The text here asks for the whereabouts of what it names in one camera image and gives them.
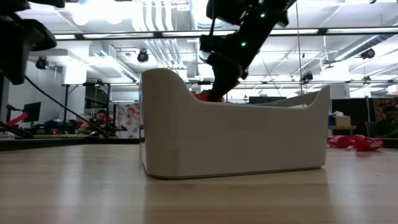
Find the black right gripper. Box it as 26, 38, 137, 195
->
206, 34, 259, 103

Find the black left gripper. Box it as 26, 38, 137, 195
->
0, 14, 58, 85

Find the red candy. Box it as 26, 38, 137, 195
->
326, 135, 355, 149
353, 134, 385, 152
191, 89, 224, 103

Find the wide black monitor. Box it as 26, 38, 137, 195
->
248, 95, 287, 105

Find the light grey plastic bin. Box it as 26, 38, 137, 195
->
140, 67, 331, 180

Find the black computer monitor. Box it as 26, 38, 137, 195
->
22, 101, 42, 123

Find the red bar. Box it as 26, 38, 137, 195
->
0, 112, 29, 128

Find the black metal rack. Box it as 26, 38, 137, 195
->
62, 81, 113, 138

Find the floral banner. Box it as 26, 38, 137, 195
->
115, 103, 141, 139

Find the long ceiling light strip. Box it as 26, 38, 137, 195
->
52, 27, 398, 41

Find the person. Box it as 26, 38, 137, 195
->
80, 108, 114, 132
372, 105, 398, 138

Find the cardboard box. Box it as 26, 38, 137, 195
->
334, 115, 352, 128

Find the black partition panel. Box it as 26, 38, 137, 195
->
331, 98, 374, 136

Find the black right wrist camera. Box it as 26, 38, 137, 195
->
200, 34, 216, 53

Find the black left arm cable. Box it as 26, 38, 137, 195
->
24, 76, 109, 139

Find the thin hanging cord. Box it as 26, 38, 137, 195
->
294, 0, 304, 96

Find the silver air duct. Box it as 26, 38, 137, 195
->
188, 0, 233, 63

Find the black ceiling rail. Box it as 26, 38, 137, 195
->
186, 79, 398, 85

